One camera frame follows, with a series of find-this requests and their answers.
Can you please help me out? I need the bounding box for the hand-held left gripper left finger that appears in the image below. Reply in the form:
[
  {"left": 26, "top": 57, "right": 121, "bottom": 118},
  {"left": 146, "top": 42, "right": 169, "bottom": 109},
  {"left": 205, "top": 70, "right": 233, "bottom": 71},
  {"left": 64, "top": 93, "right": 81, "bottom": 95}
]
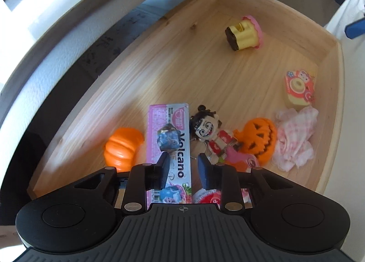
[{"left": 67, "top": 152, "right": 169, "bottom": 216}]

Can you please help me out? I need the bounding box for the doll figure keychain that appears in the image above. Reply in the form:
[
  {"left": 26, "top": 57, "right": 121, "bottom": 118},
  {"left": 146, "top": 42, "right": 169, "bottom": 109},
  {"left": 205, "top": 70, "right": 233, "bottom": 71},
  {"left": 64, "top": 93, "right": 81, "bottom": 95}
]
[{"left": 190, "top": 105, "right": 243, "bottom": 165}]

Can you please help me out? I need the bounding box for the wooden drawer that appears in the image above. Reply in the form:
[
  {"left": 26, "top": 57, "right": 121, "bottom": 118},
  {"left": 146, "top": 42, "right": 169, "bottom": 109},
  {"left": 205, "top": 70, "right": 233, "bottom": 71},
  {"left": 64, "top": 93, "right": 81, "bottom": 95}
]
[{"left": 27, "top": 0, "right": 343, "bottom": 203}]

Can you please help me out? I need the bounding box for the pink printed box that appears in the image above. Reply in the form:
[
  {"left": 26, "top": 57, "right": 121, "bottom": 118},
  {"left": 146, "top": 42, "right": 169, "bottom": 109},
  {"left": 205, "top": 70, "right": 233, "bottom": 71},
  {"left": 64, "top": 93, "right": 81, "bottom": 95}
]
[{"left": 146, "top": 103, "right": 194, "bottom": 204}]

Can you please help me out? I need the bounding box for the plain orange pumpkin toy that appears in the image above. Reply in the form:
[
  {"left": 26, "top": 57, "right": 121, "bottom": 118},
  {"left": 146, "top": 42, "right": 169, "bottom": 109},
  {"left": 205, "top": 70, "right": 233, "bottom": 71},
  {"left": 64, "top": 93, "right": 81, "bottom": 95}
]
[{"left": 103, "top": 127, "right": 145, "bottom": 173}]

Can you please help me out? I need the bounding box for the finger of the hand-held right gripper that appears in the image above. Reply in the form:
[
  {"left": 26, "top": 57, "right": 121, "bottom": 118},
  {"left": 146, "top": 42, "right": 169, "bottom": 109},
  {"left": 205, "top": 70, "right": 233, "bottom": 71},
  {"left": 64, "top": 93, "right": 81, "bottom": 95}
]
[{"left": 346, "top": 12, "right": 365, "bottom": 39}]

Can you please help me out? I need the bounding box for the yellow cake toy pink base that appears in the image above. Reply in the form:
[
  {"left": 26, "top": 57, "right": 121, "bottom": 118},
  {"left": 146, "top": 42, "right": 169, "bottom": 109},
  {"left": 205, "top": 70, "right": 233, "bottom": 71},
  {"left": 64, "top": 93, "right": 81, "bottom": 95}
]
[{"left": 225, "top": 14, "right": 263, "bottom": 51}]

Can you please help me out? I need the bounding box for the small blue printed cube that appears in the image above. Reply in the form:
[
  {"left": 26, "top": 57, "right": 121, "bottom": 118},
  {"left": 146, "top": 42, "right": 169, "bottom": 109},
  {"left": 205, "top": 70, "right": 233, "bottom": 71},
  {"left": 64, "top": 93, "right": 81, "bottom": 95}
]
[{"left": 155, "top": 126, "right": 180, "bottom": 153}]

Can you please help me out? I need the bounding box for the pink checked cloth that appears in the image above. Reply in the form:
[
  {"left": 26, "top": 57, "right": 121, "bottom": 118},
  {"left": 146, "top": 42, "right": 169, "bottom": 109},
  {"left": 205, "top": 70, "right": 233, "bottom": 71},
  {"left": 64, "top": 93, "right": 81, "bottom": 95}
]
[{"left": 271, "top": 106, "right": 319, "bottom": 172}]

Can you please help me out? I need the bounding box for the pink packet with red label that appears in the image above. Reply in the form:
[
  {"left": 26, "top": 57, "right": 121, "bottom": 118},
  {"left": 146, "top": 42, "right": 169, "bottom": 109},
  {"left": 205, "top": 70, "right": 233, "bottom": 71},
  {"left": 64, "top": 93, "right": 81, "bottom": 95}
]
[{"left": 192, "top": 148, "right": 261, "bottom": 205}]

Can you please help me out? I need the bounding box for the orange jack-o'-lantern toy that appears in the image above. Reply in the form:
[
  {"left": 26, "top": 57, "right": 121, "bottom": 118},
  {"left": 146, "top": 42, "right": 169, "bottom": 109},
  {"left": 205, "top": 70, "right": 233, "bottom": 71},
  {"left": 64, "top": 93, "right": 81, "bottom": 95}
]
[{"left": 232, "top": 117, "right": 278, "bottom": 165}]

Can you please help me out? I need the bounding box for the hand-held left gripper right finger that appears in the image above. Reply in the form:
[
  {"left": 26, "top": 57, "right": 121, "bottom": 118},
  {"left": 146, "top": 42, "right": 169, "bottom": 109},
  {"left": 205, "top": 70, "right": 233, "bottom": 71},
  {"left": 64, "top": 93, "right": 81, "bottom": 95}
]
[{"left": 198, "top": 153, "right": 303, "bottom": 216}]

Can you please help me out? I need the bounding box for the person's white clothing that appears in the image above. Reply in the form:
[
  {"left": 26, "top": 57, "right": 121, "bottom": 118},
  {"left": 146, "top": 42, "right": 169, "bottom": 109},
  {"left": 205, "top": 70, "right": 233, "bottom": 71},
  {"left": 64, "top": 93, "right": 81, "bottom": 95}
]
[{"left": 323, "top": 0, "right": 365, "bottom": 60}]

